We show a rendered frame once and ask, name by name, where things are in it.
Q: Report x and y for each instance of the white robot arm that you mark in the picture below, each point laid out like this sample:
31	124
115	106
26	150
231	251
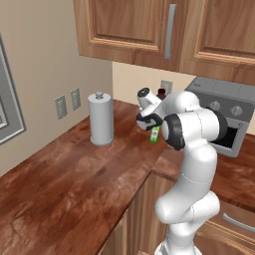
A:
196	159

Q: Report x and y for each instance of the white paper towel roll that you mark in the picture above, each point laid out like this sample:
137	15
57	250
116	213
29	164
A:
101	119

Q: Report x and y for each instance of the dark red bottle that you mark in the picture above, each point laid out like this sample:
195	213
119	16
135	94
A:
161	94

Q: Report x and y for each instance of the wooden base cupboard door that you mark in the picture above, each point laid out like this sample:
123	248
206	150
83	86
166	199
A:
225	244
146	212

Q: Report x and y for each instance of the grey toaster oven knob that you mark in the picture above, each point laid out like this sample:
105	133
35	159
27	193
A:
215	105
236	110

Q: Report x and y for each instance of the grey toaster oven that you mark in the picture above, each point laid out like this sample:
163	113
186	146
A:
239	96

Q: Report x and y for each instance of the grey framed window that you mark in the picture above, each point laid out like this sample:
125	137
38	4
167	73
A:
8	113

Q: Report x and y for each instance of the wooden drawer front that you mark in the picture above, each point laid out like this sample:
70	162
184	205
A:
237	215

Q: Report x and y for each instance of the grey wall outlet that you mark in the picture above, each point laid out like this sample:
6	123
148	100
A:
60	107
75	99
167	86

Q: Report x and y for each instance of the wooden wall cupboard door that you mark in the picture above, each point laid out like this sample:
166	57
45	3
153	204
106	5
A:
225	36
123	30

